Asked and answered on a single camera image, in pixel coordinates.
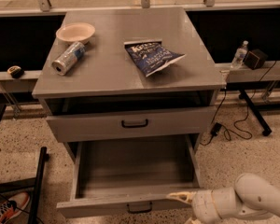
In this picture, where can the black metal frame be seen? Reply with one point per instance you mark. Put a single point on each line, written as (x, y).
(34, 183)

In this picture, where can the grey drawer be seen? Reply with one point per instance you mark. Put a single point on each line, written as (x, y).
(132, 176)
(130, 124)

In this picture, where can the white ceramic bowl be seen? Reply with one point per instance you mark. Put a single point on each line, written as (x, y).
(76, 32)

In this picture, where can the blue chip bag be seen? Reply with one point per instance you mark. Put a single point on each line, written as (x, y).
(150, 56)

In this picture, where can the clear plastic water bottle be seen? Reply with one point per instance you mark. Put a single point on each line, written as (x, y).
(240, 55)

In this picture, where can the grey top drawer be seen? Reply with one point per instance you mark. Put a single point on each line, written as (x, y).
(130, 124)

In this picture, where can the grey drawer cabinet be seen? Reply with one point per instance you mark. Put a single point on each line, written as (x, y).
(106, 79)

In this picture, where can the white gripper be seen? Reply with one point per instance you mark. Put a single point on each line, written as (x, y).
(202, 203)

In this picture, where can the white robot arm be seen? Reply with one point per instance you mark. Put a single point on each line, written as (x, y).
(251, 198)

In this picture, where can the orange white sneaker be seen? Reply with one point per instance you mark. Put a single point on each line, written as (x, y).
(13, 206)

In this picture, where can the small black box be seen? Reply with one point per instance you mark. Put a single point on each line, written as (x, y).
(255, 59)

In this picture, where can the silver blue soda can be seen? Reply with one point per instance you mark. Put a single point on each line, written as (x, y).
(66, 61)

